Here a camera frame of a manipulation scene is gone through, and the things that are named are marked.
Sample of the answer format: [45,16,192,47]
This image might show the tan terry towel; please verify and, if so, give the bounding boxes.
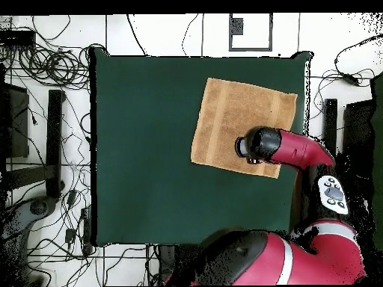
[190,77,298,179]

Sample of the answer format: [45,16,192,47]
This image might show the dark green table cloth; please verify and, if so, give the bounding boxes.
[89,47,313,247]

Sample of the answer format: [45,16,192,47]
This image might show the black floor stand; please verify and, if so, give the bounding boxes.
[2,89,66,200]
[322,98,339,156]

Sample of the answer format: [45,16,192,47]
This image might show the grey chair base leg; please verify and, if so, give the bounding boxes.
[0,195,59,287]

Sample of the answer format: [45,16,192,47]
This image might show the black power adapter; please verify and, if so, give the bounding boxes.
[340,72,360,87]

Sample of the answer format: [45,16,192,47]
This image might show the small black device box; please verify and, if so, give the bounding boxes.
[0,29,37,48]

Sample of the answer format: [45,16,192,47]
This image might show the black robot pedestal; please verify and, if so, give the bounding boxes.
[158,244,204,286]

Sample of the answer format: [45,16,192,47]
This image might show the grey square frame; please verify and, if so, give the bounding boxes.
[228,13,274,52]

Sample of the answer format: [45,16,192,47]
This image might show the coiled black cables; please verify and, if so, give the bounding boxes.
[17,44,91,90]

